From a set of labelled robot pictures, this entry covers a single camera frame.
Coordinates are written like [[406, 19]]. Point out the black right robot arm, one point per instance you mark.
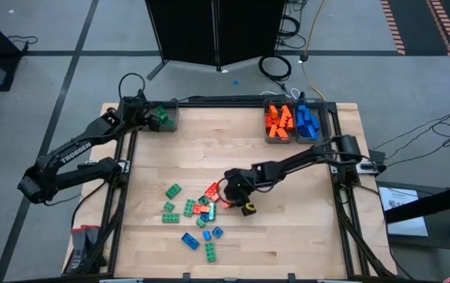
[[299, 159]]

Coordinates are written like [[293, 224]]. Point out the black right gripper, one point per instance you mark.
[[238, 188]]

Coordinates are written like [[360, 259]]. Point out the black folding screen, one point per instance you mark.
[[189, 31]]

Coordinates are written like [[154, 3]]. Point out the small orange building block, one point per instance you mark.
[[268, 121], [204, 208], [196, 208], [225, 204]]

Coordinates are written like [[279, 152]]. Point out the red-capped black clamp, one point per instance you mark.
[[91, 239], [76, 247]]

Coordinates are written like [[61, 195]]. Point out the white paper sheet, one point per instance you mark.
[[400, 204]]

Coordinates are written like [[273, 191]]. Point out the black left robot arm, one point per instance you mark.
[[75, 147]]

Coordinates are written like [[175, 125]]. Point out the small green building block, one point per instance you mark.
[[200, 222], [168, 206], [203, 200]]

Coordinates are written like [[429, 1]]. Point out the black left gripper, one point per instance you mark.
[[136, 114]]

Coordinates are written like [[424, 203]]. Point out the small blue building block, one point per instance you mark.
[[207, 235], [217, 232], [205, 217]]

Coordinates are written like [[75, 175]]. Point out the grey translucent plastic bin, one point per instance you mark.
[[173, 129], [325, 135], [280, 140]]

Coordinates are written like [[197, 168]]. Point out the black aluminium table frame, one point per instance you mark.
[[225, 105]]

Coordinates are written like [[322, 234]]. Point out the black desk frame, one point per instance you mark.
[[425, 204]]

